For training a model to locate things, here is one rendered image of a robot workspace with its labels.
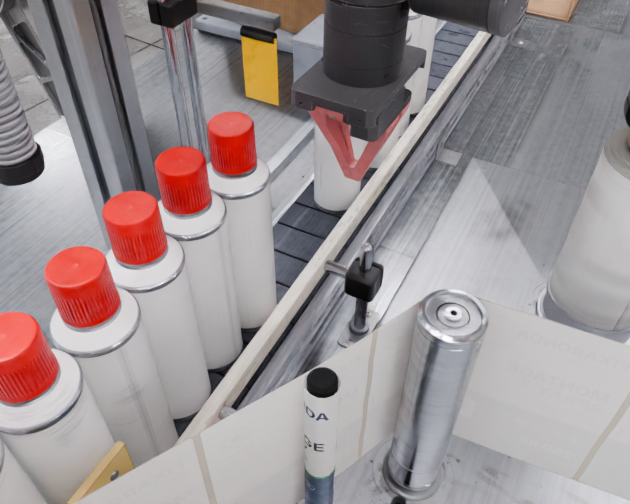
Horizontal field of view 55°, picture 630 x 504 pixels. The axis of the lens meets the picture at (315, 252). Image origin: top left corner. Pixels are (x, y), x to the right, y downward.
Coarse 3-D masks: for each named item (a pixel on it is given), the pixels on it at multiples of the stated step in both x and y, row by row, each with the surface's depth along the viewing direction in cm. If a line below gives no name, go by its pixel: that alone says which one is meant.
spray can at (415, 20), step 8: (416, 16) 66; (408, 24) 66; (416, 24) 67; (416, 32) 68; (416, 40) 68; (408, 80) 72; (408, 88) 72; (408, 112) 75; (408, 120) 77; (400, 128) 76; (400, 136) 77
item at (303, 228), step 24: (456, 24) 101; (456, 48) 95; (432, 72) 90; (432, 120) 81; (312, 192) 70; (360, 192) 70; (384, 192) 70; (288, 216) 67; (312, 216) 67; (336, 216) 67; (288, 240) 64; (312, 240) 64; (288, 264) 61; (288, 288) 59; (264, 360) 53; (216, 384) 51
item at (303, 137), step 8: (312, 120) 65; (304, 128) 64; (312, 128) 64; (296, 136) 63; (304, 136) 63; (312, 136) 65; (288, 144) 62; (296, 144) 62; (304, 144) 64; (280, 152) 61; (288, 152) 61; (296, 152) 63; (272, 160) 60; (280, 160) 60; (288, 160) 61; (272, 168) 59; (280, 168) 60; (272, 176) 59
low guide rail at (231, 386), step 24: (480, 48) 91; (456, 72) 83; (432, 96) 78; (408, 144) 71; (384, 168) 67; (360, 216) 63; (336, 240) 59; (312, 264) 57; (312, 288) 57; (288, 312) 53; (264, 336) 51; (240, 360) 49; (240, 384) 48; (216, 408) 46; (192, 432) 44
